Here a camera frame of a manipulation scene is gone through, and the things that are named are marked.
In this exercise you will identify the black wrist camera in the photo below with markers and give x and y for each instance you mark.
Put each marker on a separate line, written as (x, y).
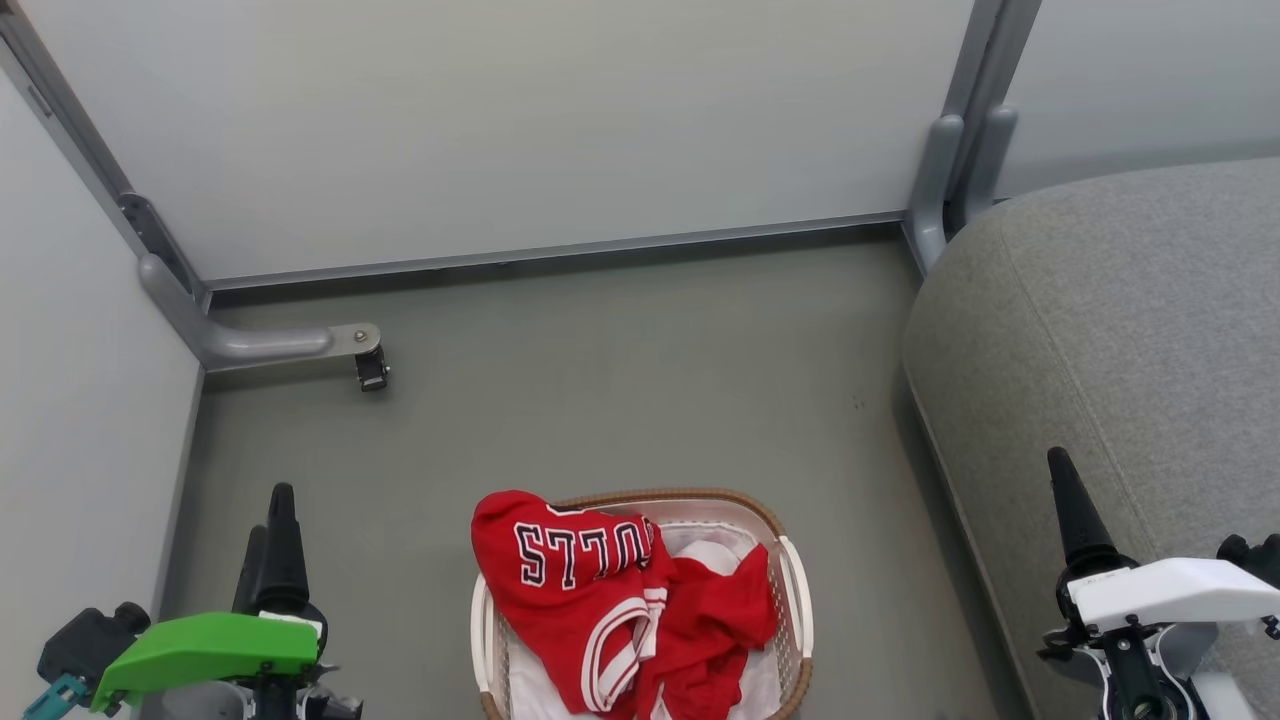
(1255, 560)
(90, 640)

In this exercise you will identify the grey partition post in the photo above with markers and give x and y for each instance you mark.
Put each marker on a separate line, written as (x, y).
(985, 60)
(80, 140)

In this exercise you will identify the white wicker-rimmed laundry basket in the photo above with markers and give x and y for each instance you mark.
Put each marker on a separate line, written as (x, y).
(797, 590)

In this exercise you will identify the grey partition foot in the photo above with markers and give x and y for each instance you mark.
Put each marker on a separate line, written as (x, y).
(250, 345)
(935, 190)

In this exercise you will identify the red Bulls jersey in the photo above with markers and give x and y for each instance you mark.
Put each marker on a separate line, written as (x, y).
(560, 600)

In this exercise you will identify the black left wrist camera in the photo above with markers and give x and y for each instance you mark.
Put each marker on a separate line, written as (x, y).
(90, 640)

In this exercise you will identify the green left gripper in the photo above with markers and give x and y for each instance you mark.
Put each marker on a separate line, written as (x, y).
(210, 650)

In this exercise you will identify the red shorts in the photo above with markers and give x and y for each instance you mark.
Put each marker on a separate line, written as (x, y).
(715, 620)

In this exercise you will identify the grey fabric sofa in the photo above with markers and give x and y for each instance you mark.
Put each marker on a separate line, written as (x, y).
(1100, 330)

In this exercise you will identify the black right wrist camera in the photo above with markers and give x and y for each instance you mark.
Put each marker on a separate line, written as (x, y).
(1255, 560)

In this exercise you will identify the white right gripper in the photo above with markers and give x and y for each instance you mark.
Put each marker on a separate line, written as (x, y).
(1170, 592)

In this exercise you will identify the white cloth garment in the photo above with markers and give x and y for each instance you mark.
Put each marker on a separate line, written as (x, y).
(715, 552)

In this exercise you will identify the aluminium partition bottom rail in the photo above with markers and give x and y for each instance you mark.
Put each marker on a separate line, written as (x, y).
(550, 252)

